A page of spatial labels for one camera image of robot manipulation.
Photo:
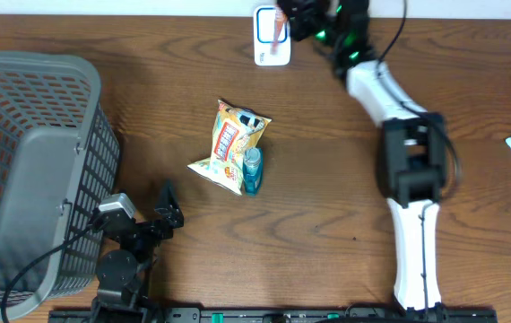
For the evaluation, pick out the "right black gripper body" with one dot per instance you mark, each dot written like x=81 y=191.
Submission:
x=320 y=25

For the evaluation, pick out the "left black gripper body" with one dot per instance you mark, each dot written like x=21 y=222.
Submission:
x=150 y=231

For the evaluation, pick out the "red snack bar wrapper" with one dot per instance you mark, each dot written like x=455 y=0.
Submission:
x=280 y=19

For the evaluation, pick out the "blue mouthwash bottle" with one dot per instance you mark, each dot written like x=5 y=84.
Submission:
x=253 y=170

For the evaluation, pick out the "yellow snack bag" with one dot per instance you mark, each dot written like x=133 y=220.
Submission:
x=235 y=130

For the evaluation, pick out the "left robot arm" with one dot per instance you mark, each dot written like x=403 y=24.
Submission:
x=124 y=273

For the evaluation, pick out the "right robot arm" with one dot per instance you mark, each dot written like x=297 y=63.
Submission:
x=414 y=152

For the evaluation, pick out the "grey plastic shopping basket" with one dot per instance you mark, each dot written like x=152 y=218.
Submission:
x=58 y=160

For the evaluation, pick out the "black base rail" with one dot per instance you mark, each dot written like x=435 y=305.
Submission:
x=366 y=314

